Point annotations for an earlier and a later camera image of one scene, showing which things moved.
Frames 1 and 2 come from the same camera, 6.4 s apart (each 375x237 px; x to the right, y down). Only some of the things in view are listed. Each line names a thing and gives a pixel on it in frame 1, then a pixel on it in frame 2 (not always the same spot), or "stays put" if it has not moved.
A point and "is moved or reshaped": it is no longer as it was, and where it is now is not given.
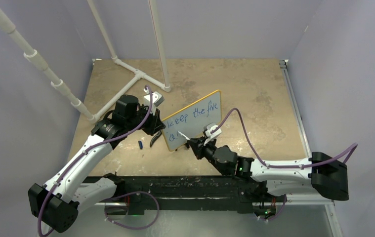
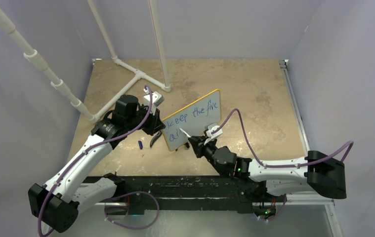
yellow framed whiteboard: (191, 120) stays put
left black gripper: (155, 124) stays put
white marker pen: (184, 135) is moved or reshaped
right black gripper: (198, 146) stays put
